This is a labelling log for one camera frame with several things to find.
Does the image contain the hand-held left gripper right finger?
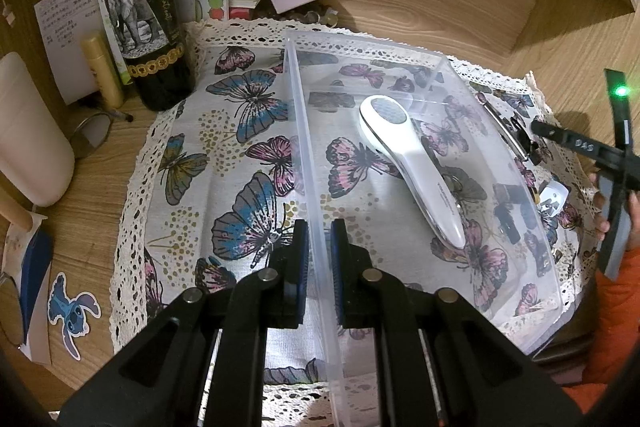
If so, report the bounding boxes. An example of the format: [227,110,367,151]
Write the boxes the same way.
[331,219,583,427]

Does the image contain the metal clip tool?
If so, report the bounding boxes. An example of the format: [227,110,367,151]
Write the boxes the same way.
[481,98,540,166]

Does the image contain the person's right hand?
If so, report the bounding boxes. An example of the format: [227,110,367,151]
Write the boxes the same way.
[589,171,612,242]

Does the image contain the small round mirror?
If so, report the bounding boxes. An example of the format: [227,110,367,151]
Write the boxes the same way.
[68,112,114,160]

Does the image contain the blue cartoon sticker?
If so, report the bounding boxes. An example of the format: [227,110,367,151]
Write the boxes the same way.
[47,272,102,361]

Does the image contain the white plastic bottle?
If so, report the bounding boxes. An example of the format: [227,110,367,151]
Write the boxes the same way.
[0,52,76,208]

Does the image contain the wooden stick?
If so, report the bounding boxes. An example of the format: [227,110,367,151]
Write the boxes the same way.
[0,191,34,229]

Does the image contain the butterfly print lace cloth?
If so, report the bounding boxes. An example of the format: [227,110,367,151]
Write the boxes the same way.
[109,18,603,427]

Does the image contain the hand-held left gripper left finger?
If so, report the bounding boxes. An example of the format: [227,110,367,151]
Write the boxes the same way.
[59,219,309,427]

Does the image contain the pile of coins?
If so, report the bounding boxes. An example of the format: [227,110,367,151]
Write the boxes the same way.
[298,6,342,28]

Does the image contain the person's right forearm orange sleeve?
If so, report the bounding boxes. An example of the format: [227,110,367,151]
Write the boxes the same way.
[565,244,640,427]

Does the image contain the clear plastic storage box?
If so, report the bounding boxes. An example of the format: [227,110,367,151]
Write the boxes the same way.
[283,32,569,427]

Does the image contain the dark wine bottle elephant label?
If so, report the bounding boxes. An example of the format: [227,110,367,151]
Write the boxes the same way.
[96,0,197,112]

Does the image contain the white handheld lint remover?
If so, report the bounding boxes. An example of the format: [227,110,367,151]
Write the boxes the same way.
[359,94,472,249]

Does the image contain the green and red sticker sheet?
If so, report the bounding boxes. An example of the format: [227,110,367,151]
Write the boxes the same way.
[193,0,262,24]

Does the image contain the white handwritten note paper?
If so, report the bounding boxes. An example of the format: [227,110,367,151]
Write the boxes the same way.
[34,0,110,106]

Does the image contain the yellow tube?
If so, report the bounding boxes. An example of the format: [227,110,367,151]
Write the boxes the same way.
[81,34,125,108]

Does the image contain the thin wire ring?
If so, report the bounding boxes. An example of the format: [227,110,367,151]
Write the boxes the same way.
[0,271,27,349]

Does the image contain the blue and white paper packet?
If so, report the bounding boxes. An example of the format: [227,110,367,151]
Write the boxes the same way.
[1,212,54,366]

